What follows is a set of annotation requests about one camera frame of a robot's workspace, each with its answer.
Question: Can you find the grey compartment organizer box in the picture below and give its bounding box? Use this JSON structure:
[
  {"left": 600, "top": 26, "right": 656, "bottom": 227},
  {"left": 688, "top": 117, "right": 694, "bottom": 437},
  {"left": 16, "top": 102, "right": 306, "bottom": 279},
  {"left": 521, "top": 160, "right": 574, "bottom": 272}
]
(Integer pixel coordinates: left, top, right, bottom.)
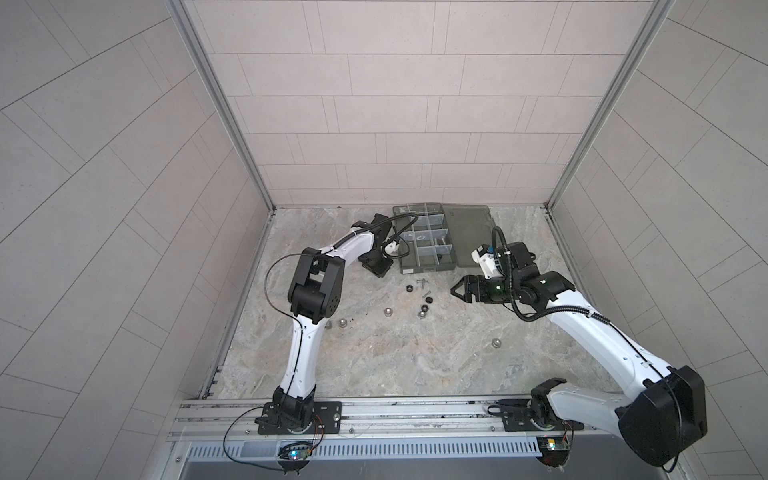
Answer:
[{"left": 393, "top": 203, "right": 495, "bottom": 274}]

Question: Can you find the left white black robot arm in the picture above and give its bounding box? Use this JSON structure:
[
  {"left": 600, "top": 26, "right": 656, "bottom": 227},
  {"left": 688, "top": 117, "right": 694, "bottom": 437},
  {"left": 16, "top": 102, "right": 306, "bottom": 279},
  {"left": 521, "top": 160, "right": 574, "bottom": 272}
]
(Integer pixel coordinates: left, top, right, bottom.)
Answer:
[{"left": 255, "top": 213, "right": 419, "bottom": 435}]

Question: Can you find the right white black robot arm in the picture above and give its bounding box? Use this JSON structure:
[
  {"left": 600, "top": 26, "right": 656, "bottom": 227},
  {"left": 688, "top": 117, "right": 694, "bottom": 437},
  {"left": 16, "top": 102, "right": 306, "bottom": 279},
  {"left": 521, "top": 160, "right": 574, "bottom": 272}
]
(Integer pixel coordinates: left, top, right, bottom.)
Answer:
[{"left": 457, "top": 227, "right": 708, "bottom": 474}]

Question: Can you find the right circuit board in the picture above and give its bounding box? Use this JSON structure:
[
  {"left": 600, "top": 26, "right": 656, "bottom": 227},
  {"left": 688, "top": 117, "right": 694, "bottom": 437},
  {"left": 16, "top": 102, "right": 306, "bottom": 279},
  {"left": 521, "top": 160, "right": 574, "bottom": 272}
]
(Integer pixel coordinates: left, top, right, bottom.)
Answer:
[{"left": 536, "top": 437, "right": 570, "bottom": 468}]

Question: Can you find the circuit board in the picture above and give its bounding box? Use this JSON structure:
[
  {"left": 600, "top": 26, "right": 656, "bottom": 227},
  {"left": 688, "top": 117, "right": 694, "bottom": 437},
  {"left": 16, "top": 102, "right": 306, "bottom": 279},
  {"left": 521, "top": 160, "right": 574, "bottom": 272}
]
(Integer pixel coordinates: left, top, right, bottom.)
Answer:
[
  {"left": 277, "top": 441, "right": 314, "bottom": 469},
  {"left": 536, "top": 437, "right": 570, "bottom": 468}
]

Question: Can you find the left circuit board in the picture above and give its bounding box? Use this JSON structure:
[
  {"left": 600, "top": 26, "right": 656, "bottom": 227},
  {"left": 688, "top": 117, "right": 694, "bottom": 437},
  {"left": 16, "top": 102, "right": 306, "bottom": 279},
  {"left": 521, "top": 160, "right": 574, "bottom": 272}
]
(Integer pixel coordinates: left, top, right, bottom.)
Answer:
[{"left": 277, "top": 441, "right": 314, "bottom": 469}]

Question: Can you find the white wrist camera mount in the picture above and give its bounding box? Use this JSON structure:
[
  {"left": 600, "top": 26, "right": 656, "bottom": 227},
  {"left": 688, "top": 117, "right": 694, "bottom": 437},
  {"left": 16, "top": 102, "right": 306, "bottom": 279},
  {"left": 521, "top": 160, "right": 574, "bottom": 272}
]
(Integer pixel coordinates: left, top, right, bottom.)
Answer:
[{"left": 471, "top": 244, "right": 502, "bottom": 279}]

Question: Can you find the aluminium mounting rail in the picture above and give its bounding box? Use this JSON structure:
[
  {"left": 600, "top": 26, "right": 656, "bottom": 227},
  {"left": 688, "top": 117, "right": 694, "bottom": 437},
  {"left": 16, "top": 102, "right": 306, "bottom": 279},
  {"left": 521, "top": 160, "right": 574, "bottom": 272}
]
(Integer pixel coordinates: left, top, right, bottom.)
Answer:
[{"left": 169, "top": 394, "right": 601, "bottom": 441}]

